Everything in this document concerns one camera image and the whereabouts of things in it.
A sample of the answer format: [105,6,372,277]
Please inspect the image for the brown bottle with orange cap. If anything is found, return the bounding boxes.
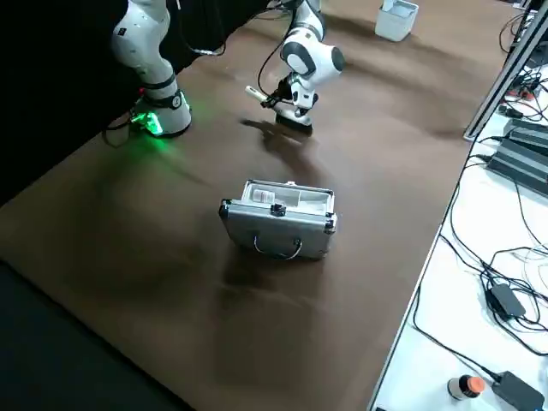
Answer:
[446,373,486,402]

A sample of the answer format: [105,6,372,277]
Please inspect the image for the white hand brush black bristles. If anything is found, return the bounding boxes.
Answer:
[244,85,314,131]

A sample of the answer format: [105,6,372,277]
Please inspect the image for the white plastic trash can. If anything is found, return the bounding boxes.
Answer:
[374,0,420,43]

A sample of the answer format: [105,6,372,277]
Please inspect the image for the small dark grey metal box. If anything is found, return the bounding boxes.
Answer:
[506,117,548,145]

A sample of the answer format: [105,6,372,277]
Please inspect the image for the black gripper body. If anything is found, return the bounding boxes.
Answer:
[274,76,296,106]

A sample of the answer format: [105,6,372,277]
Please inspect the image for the black power adapter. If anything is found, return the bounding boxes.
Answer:
[489,283,527,319]
[491,382,546,411]

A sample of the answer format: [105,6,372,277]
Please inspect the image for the silver aluminium case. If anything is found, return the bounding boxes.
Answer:
[218,179,339,262]

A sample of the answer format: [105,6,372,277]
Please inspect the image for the aluminium profile post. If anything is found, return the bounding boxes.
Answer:
[462,0,548,141]

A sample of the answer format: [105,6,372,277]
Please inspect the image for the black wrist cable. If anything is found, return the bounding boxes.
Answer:
[256,40,289,102]

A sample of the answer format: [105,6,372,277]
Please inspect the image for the black base cable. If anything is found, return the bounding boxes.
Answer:
[101,111,139,149]

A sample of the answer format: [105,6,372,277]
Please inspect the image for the black cable with metal connector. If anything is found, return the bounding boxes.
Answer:
[177,25,224,57]

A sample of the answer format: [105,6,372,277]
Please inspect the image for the large dark grey metal box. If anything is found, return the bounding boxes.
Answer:
[486,135,548,194]

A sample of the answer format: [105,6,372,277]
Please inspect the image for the black desk cable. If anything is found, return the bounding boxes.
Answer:
[411,282,503,393]

